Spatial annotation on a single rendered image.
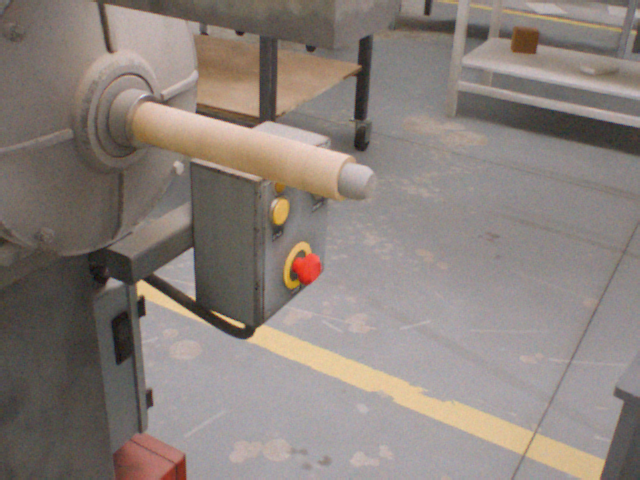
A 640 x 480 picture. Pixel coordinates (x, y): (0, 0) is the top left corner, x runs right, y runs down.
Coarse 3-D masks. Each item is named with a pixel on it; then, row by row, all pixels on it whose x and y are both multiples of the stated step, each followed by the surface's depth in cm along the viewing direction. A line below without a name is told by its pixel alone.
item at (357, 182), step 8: (344, 168) 52; (352, 168) 52; (360, 168) 52; (368, 168) 52; (344, 176) 52; (352, 176) 51; (360, 176) 51; (368, 176) 51; (344, 184) 52; (352, 184) 51; (360, 184) 51; (368, 184) 52; (344, 192) 52; (352, 192) 52; (360, 192) 51; (368, 192) 52; (360, 200) 52
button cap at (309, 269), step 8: (312, 256) 93; (296, 264) 94; (304, 264) 93; (312, 264) 93; (320, 264) 95; (296, 272) 95; (304, 272) 93; (312, 272) 93; (304, 280) 93; (312, 280) 94
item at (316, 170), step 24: (144, 120) 59; (168, 120) 58; (192, 120) 57; (216, 120) 57; (168, 144) 58; (192, 144) 57; (216, 144) 56; (240, 144) 55; (264, 144) 54; (288, 144) 54; (240, 168) 56; (264, 168) 54; (288, 168) 53; (312, 168) 52; (336, 168) 51; (312, 192) 53; (336, 192) 52
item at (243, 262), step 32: (256, 128) 95; (288, 128) 96; (192, 160) 87; (192, 192) 88; (224, 192) 86; (256, 192) 83; (288, 192) 88; (192, 224) 91; (224, 224) 88; (256, 224) 85; (288, 224) 90; (320, 224) 98; (224, 256) 90; (256, 256) 87; (288, 256) 93; (320, 256) 101; (160, 288) 97; (224, 288) 92; (256, 288) 89; (288, 288) 95; (224, 320) 99; (256, 320) 92
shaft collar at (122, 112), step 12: (120, 96) 59; (132, 96) 59; (144, 96) 59; (120, 108) 59; (132, 108) 59; (108, 120) 59; (120, 120) 59; (132, 120) 59; (120, 132) 59; (132, 132) 59; (120, 144) 61; (132, 144) 60; (144, 144) 61
